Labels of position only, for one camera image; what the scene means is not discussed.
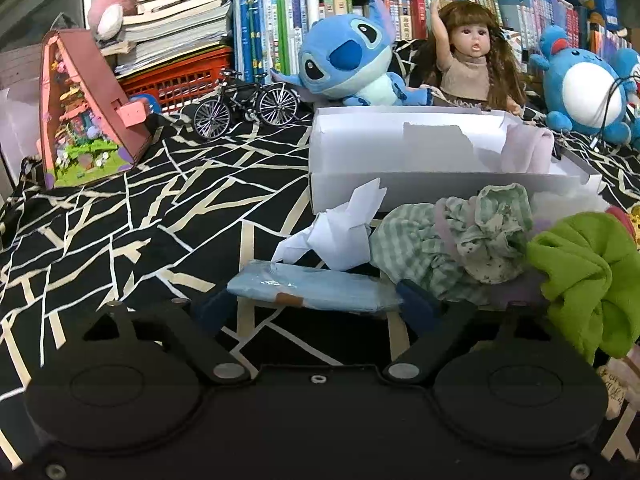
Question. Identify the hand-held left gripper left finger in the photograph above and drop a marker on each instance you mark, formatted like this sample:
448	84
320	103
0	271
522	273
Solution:
211	307

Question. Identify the pink miniature house model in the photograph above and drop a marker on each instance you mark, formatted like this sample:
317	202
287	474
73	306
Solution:
100	90

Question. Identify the green checked scrunchie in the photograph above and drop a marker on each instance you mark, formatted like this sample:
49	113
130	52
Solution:
415	250

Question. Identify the small blue round tin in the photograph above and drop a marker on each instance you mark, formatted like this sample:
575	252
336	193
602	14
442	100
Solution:
147	104

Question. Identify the pink round puff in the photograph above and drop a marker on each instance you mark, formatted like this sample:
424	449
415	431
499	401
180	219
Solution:
622	221

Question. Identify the white cardboard box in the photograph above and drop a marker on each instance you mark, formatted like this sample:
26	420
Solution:
360	150

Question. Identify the red plastic basket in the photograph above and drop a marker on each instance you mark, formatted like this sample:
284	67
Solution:
185	80

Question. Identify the small blue plush toy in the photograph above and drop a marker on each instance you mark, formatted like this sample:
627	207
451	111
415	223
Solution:
627	62

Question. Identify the pale printed cloth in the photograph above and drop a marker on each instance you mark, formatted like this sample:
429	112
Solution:
617	385

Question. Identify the round blue white plush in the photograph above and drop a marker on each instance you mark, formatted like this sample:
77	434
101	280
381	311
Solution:
580	90

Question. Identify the brown-haired baby doll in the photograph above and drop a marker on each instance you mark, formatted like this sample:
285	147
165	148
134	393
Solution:
465	70

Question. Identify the row of upright books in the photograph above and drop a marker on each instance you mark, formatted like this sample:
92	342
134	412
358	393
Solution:
260	20

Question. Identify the stack of flat books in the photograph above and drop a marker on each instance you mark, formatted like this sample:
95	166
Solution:
175	20

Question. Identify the white panel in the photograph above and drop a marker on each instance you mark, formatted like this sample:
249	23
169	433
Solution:
17	125

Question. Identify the miniature metal bicycle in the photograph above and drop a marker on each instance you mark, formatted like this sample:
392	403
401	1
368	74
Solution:
243	91

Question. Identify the green floral scrunchie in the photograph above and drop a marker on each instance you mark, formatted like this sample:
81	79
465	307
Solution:
492	230

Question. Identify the light blue packet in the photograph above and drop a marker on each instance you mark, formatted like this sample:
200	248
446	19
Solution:
320	287

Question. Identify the crumpled white paper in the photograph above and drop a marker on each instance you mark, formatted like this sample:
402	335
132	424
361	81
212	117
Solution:
335	235

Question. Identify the black white patterned cloth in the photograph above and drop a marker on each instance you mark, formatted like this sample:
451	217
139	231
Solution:
150	220

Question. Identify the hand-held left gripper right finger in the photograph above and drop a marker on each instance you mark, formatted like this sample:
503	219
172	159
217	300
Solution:
416	304

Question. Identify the lavender cloth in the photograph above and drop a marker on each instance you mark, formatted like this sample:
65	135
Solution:
520	292

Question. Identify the lime green scrunchie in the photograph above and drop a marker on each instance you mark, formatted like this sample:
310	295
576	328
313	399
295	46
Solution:
585	270

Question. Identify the pale pink cloth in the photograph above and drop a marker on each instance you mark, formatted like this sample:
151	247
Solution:
530	150

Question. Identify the blue alien plush toy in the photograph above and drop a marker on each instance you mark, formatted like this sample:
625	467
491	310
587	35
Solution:
345	55

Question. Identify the white fluffy cloth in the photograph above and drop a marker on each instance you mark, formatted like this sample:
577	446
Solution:
565	201

